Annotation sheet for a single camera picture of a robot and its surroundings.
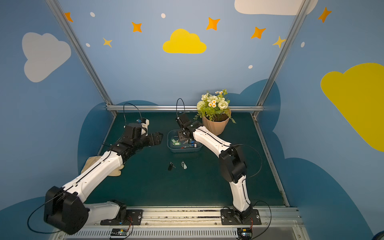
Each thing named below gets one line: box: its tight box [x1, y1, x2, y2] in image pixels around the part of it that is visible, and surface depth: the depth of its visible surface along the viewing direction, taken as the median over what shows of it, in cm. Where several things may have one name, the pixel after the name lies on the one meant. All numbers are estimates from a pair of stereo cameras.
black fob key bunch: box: [168, 161, 176, 171], surface depth 95 cm
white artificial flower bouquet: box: [193, 88, 237, 124], surface depth 88 cm
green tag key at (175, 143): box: [171, 138, 182, 146], surface depth 106 cm
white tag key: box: [180, 161, 188, 170], surface depth 95 cm
